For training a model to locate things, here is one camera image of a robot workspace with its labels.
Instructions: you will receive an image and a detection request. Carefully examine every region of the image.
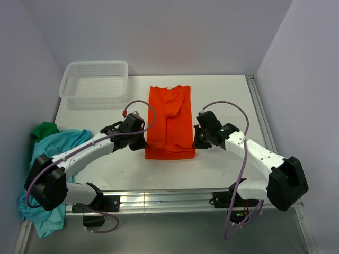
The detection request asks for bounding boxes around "orange t shirt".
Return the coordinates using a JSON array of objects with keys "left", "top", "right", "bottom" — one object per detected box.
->
[{"left": 145, "top": 85, "right": 195, "bottom": 160}]

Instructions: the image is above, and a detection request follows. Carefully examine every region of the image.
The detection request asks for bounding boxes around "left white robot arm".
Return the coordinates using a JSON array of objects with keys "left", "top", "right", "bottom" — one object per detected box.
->
[{"left": 24, "top": 112, "right": 147, "bottom": 211}]

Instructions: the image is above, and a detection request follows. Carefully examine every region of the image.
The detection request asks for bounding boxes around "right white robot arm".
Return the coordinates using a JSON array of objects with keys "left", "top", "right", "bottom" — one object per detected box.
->
[{"left": 193, "top": 111, "right": 309, "bottom": 211}]

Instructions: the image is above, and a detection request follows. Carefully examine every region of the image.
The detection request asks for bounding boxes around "white perforated plastic basket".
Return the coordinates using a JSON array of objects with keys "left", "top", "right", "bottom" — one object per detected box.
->
[{"left": 59, "top": 61, "right": 129, "bottom": 106}]

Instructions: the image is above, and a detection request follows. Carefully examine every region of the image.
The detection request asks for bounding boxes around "green t shirt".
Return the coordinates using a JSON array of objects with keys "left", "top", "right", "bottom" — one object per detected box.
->
[{"left": 31, "top": 122, "right": 60, "bottom": 146}]

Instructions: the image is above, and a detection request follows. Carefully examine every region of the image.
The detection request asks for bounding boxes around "teal t shirt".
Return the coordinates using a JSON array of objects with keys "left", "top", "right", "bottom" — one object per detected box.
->
[{"left": 18, "top": 129, "right": 93, "bottom": 239}]

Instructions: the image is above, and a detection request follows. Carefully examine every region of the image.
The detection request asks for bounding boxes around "front aluminium rail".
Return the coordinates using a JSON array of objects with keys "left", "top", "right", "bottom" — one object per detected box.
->
[{"left": 65, "top": 188, "right": 304, "bottom": 216}]

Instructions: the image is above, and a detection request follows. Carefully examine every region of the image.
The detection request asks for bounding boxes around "aluminium rail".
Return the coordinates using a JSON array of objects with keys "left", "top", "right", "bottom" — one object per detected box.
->
[
  {"left": 65, "top": 188, "right": 304, "bottom": 216},
  {"left": 245, "top": 75, "right": 319, "bottom": 253}
]

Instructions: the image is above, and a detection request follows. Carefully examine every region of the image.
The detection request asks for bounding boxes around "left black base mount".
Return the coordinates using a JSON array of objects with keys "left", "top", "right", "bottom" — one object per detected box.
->
[{"left": 71, "top": 195, "right": 120, "bottom": 232}]

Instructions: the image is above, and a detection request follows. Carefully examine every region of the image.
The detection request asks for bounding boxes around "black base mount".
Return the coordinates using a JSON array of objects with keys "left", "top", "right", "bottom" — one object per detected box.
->
[
  {"left": 71, "top": 195, "right": 120, "bottom": 232},
  {"left": 209, "top": 191, "right": 262, "bottom": 225}
]

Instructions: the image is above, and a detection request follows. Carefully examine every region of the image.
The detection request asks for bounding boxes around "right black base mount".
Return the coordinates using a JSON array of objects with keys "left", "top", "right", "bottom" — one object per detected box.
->
[{"left": 209, "top": 191, "right": 262, "bottom": 225}]

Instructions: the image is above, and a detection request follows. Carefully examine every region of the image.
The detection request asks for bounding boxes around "right aluminium rail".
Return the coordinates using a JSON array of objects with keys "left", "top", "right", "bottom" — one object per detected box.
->
[{"left": 245, "top": 75, "right": 319, "bottom": 253}]

